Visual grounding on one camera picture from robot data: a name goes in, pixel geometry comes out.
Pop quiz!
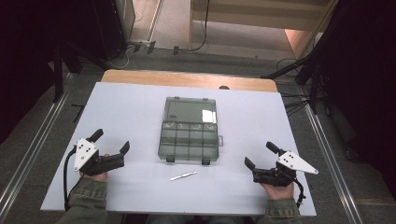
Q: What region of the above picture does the small white stick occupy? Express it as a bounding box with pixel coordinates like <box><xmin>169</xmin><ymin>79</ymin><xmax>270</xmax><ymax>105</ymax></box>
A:
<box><xmin>169</xmin><ymin>170</ymin><xmax>198</xmax><ymax>182</ymax></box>

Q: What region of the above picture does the grey transparent compartment box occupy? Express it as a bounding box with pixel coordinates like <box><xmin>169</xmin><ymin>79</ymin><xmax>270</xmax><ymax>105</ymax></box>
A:
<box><xmin>157</xmin><ymin>96</ymin><xmax>224</xmax><ymax>166</ymax></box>

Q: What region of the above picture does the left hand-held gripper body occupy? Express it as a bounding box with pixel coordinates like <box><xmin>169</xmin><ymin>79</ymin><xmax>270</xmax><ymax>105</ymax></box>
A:
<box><xmin>73</xmin><ymin>138</ymin><xmax>126</xmax><ymax>177</ymax></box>

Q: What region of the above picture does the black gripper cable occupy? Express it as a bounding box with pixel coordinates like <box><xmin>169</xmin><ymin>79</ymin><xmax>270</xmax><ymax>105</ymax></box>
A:
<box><xmin>63</xmin><ymin>146</ymin><xmax>86</xmax><ymax>213</ymax></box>
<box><xmin>293</xmin><ymin>177</ymin><xmax>307</xmax><ymax>209</ymax></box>

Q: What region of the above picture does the white floor cable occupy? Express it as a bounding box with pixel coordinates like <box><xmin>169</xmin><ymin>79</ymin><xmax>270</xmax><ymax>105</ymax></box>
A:
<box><xmin>106</xmin><ymin>44</ymin><xmax>135</xmax><ymax>71</ymax></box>

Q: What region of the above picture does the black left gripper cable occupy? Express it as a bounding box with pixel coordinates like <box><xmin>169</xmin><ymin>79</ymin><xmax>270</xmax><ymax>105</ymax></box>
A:
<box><xmin>63</xmin><ymin>146</ymin><xmax>86</xmax><ymax>213</ymax></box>

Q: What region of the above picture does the dark cabinet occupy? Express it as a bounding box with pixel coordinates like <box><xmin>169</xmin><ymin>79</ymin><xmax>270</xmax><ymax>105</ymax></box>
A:
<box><xmin>89</xmin><ymin>0</ymin><xmax>136</xmax><ymax>61</ymax></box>

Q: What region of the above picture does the wooden table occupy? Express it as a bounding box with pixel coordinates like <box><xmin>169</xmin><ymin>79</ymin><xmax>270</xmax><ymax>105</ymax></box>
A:
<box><xmin>101</xmin><ymin>68</ymin><xmax>278</xmax><ymax>93</ymax></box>

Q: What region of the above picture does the metal floor rail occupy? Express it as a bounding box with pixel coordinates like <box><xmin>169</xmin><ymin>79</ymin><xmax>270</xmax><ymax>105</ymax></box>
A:
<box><xmin>0</xmin><ymin>74</ymin><xmax>74</xmax><ymax>216</ymax></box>
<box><xmin>302</xmin><ymin>102</ymin><xmax>364</xmax><ymax>224</ymax></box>

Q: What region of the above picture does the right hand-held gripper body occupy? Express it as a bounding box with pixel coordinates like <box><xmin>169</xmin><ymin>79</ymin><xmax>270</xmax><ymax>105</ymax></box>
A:
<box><xmin>252</xmin><ymin>148</ymin><xmax>319</xmax><ymax>188</ymax></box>

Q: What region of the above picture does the person's left hand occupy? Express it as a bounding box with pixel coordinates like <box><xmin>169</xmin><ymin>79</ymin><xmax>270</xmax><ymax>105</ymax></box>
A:
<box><xmin>78</xmin><ymin>153</ymin><xmax>110</xmax><ymax>183</ymax></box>

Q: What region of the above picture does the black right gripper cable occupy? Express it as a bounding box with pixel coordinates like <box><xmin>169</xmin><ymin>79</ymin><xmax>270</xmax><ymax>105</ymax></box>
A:
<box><xmin>293</xmin><ymin>177</ymin><xmax>307</xmax><ymax>209</ymax></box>

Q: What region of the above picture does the person's right hand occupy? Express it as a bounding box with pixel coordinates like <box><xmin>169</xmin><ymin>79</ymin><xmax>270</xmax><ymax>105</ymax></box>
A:
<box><xmin>260</xmin><ymin>182</ymin><xmax>295</xmax><ymax>202</ymax></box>

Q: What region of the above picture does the black hanging cable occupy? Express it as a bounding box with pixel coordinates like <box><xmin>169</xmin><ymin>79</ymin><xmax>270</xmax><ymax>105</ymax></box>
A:
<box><xmin>189</xmin><ymin>0</ymin><xmax>211</xmax><ymax>53</ymax></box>

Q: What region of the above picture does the light wooden furniture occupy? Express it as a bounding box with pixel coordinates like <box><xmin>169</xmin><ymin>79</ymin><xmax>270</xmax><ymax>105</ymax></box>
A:
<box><xmin>188</xmin><ymin>0</ymin><xmax>340</xmax><ymax>61</ymax></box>

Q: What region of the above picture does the black tripod stand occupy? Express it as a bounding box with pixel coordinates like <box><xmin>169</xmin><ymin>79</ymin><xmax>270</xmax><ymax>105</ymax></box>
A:
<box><xmin>261</xmin><ymin>50</ymin><xmax>332</xmax><ymax>116</ymax></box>

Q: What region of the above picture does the black metal stand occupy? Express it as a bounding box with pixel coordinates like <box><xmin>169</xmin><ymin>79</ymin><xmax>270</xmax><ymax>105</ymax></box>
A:
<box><xmin>51</xmin><ymin>41</ymin><xmax>84</xmax><ymax>105</ymax></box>

